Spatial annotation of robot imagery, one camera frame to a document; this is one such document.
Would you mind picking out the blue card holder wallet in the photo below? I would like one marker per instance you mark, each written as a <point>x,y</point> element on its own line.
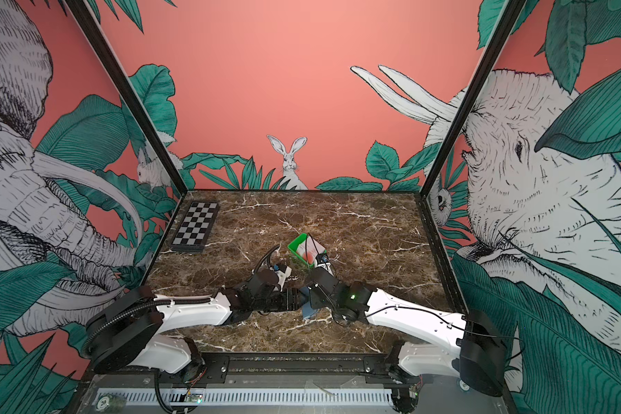
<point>307,310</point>

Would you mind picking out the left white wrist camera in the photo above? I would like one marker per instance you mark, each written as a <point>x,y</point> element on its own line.
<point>282,271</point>

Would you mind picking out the black front mounting rail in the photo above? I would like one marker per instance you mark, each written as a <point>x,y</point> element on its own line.
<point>300,365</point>

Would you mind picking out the black frame post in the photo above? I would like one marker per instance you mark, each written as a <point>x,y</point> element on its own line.
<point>90,27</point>
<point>503,28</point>

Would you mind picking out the left black frame post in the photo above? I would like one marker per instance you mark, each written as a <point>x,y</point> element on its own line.
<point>90,27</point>

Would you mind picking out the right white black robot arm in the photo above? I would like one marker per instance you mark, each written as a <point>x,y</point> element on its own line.
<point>468,346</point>

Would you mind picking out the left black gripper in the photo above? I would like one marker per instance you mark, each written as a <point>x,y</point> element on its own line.
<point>288,295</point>

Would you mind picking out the green card tray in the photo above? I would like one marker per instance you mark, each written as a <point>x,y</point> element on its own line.
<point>294,244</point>

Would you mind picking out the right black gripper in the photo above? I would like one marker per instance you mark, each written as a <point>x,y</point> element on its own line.
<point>315,302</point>

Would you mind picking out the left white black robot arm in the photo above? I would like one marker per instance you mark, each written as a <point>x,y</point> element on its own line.
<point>134,331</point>

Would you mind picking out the black white checkerboard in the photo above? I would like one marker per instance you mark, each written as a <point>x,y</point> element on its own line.
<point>194,229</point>

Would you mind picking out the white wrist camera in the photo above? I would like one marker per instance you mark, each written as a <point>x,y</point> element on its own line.
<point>323,261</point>
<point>282,271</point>

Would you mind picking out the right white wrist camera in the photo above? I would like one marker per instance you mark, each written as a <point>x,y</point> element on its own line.
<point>323,261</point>

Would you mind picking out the right black frame post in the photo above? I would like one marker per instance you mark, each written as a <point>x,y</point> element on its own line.
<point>503,28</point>

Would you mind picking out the white red credit card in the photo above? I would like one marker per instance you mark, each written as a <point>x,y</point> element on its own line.
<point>309,249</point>

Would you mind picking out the white slotted cable duct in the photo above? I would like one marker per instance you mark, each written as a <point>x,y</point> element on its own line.
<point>281,396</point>

